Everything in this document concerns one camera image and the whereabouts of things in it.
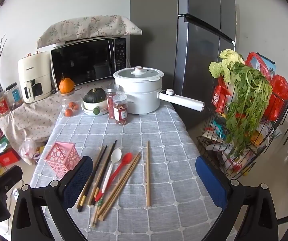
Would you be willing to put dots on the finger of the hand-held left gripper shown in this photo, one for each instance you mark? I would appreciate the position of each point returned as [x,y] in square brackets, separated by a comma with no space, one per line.
[10,177]

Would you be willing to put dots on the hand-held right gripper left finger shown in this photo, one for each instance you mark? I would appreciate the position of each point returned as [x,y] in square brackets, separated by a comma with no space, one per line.
[77,180]

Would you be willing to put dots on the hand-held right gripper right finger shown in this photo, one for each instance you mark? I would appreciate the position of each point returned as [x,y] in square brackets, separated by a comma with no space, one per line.
[214,183]

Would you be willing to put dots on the black chopstick with gold end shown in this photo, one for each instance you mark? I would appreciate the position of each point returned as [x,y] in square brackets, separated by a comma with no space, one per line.
[96,170]
[106,167]

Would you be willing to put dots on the pink perforated utensil holder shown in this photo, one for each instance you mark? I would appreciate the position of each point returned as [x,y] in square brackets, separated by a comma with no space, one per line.
[61,155]

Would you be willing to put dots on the bamboo chopstick with patterned end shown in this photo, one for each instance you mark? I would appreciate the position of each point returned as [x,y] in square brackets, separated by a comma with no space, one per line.
[95,216]

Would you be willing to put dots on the white plastic spoon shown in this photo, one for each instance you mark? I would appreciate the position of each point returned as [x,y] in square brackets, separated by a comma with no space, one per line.
[116,155]

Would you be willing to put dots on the light bamboo chopstick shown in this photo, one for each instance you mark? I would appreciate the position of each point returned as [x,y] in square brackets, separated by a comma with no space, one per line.
[131,167]
[125,173]
[148,173]

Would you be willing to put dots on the red plastic spoon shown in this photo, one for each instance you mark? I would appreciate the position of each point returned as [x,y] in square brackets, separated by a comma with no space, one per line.
[126,158]

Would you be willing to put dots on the red box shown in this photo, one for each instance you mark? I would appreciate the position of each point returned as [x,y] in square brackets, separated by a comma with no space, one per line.
[7,159]

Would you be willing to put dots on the clear plastic bag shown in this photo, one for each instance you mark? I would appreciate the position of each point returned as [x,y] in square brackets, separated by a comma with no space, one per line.
[30,150]

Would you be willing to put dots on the grey checked tablecloth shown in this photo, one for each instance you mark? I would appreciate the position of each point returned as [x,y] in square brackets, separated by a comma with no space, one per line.
[171,143]

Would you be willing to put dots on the small orange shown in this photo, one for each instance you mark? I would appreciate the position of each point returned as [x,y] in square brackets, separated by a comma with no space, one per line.
[71,105]
[68,112]

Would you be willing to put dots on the floral tablecloth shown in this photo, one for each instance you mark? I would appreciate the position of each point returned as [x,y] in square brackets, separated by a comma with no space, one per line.
[41,113]

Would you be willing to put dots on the small jar with red label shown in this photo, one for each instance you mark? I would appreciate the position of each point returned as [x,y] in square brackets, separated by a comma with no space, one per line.
[2,105]

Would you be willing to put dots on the green lime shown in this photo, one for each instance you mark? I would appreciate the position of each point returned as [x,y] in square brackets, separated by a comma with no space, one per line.
[95,110]

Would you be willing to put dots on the white bowl with plate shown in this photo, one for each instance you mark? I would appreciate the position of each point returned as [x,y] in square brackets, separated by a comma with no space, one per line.
[103,112]

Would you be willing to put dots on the container with blue label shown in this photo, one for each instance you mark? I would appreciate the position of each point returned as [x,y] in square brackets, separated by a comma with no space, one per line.
[15,95]

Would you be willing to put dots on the clear glass jar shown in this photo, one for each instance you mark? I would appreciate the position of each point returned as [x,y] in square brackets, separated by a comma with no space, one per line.
[65,99]

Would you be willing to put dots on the red label jar of dried slices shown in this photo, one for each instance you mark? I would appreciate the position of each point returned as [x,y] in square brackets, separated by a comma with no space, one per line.
[120,110]

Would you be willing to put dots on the dark green pumpkin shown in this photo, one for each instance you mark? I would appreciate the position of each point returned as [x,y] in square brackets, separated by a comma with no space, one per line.
[95,96]

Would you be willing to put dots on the red snack packet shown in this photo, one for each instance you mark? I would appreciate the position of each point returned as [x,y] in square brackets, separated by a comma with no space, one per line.
[221,95]

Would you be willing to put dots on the green cilantro bunch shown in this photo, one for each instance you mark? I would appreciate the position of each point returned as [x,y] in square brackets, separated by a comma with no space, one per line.
[244,98]

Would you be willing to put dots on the clear jar of red snacks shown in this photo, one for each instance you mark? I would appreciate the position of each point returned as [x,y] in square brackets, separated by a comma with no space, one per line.
[111,93]

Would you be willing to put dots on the large orange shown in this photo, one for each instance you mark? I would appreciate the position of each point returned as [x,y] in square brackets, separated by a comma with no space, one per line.
[66,85]

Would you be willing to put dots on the white electric cooking pot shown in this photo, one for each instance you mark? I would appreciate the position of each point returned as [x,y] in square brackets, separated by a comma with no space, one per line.
[141,98]

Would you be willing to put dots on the cream air fryer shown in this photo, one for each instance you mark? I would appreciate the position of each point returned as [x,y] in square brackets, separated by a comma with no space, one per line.
[35,67]

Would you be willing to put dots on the red plastic bag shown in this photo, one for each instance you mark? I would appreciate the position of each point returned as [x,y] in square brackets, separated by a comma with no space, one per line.
[280,93]

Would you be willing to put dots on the black microwave oven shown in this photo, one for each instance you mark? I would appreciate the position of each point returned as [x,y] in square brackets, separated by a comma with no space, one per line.
[83,62]

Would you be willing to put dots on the napa cabbage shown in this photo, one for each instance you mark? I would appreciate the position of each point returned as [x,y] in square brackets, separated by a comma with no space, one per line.
[224,65]

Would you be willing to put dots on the glass pot lid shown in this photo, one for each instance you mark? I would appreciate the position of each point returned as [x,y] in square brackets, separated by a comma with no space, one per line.
[139,74]

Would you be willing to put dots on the red and blue package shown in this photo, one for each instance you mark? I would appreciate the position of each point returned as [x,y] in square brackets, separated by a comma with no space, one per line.
[259,62]

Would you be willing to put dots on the grey refrigerator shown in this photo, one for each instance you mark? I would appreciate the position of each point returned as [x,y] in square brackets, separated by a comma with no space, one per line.
[196,55]

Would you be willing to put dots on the floral microwave cover cloth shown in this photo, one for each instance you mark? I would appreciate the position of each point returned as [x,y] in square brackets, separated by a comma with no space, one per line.
[88,29]

